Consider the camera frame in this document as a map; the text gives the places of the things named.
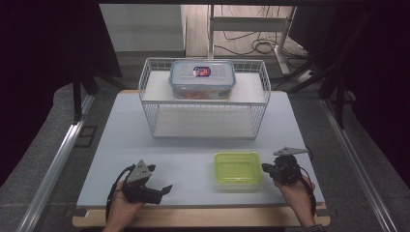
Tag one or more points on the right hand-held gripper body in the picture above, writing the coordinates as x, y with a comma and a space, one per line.
286, 167

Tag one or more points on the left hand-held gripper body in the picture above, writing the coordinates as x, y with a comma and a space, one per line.
138, 187

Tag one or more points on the green plastic container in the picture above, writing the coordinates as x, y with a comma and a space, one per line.
238, 167

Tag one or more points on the clear container with blue lid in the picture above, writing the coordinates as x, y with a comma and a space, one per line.
201, 82

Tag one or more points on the person's left hand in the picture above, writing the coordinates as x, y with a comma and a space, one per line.
125, 209

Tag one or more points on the person's right hand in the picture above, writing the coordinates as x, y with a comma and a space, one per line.
296, 196

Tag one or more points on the pale blue table mat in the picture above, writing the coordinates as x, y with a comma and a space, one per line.
129, 129

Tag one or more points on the black metal stand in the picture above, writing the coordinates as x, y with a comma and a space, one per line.
339, 103
77, 96

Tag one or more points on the white power strip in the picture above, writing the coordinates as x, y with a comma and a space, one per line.
305, 76

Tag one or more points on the black curtain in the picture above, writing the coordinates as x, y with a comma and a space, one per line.
42, 64
374, 64

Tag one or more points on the white cabinet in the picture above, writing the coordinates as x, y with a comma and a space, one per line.
141, 29

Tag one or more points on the aluminium rail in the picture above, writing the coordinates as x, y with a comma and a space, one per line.
54, 167
357, 167

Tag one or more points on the white metal desk frame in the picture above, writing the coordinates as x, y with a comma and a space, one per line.
248, 24

